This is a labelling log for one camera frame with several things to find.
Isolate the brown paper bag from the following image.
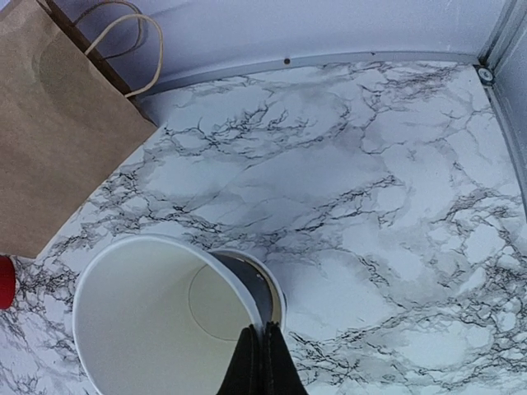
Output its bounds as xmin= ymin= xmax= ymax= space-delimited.
xmin=1 ymin=1 xmax=155 ymax=258

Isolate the black paper coffee cup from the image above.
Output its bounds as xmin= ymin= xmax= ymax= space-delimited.
xmin=72 ymin=235 xmax=287 ymax=394

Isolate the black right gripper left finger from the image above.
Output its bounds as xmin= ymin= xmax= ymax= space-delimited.
xmin=220 ymin=325 xmax=260 ymax=395

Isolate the aluminium frame rail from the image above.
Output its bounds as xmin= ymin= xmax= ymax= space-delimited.
xmin=135 ymin=0 xmax=527 ymax=100

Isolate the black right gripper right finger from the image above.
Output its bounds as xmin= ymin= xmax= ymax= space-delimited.
xmin=263 ymin=322 xmax=307 ymax=395

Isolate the red cylindrical holder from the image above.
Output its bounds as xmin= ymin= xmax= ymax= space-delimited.
xmin=0 ymin=256 xmax=16 ymax=309

